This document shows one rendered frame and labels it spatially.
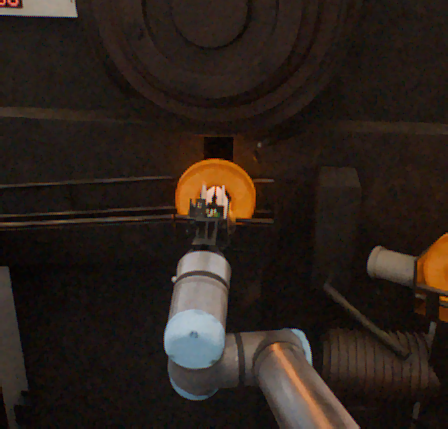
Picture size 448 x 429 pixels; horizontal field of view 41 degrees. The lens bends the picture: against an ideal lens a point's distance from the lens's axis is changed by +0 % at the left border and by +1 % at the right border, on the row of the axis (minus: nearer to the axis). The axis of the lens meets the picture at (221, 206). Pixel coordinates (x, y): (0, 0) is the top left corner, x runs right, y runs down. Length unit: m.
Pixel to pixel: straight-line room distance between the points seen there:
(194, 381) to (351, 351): 0.31
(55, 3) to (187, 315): 0.65
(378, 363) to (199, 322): 0.40
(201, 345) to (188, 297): 0.08
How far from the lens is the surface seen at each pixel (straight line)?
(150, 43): 0.98
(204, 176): 1.16
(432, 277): 1.11
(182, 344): 0.92
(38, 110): 1.31
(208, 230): 1.05
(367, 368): 1.17
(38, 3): 1.26
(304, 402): 0.80
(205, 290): 0.94
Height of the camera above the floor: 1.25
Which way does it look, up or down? 26 degrees down
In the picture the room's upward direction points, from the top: 1 degrees clockwise
